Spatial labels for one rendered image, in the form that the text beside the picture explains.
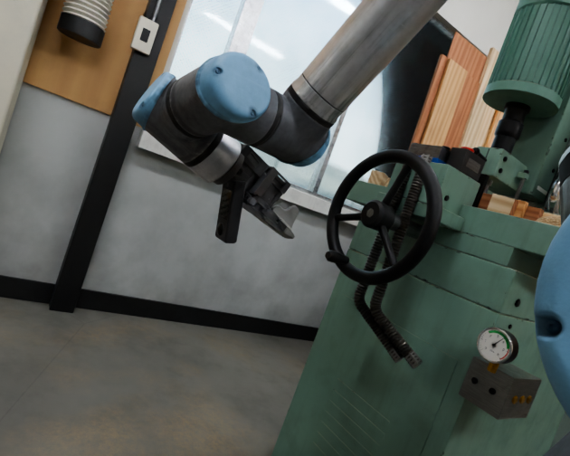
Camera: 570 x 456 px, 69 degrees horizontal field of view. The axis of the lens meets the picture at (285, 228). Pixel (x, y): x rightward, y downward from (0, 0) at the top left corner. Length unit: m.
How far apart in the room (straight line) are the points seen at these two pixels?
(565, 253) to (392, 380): 0.86
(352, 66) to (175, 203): 1.56
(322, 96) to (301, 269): 1.92
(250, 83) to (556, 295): 0.46
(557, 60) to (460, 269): 0.54
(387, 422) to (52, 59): 1.72
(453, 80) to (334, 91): 2.28
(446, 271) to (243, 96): 0.61
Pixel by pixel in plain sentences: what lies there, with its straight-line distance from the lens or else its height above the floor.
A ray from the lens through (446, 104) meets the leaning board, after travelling 2.83.
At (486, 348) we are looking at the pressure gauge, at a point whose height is 0.65.
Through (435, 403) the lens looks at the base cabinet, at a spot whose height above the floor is 0.49.
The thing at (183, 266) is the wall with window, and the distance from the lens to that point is 2.16.
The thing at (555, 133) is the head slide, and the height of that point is 1.16.
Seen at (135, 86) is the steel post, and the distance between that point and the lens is 1.92.
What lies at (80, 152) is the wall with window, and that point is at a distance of 1.98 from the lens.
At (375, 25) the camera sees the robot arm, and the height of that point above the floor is 1.03.
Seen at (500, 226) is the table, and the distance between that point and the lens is 0.95.
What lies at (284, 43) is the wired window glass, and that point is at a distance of 2.36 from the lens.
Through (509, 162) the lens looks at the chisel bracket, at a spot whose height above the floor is 1.05.
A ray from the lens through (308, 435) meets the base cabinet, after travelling 1.23.
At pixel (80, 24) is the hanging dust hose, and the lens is 1.81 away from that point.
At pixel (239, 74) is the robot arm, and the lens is 0.57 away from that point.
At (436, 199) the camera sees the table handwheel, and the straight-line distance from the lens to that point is 0.81.
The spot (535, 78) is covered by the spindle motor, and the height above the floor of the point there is 1.24.
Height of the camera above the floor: 0.77
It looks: 4 degrees down
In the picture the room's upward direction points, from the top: 20 degrees clockwise
